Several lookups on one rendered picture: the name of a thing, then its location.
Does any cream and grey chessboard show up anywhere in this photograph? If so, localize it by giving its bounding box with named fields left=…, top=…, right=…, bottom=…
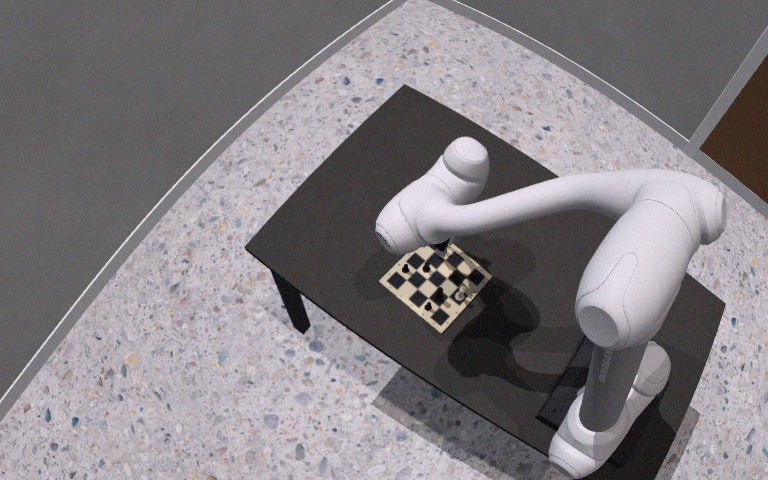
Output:
left=379, top=243, right=492, bottom=334

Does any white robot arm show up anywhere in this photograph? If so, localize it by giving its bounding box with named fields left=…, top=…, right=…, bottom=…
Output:
left=375, top=137, right=727, bottom=479

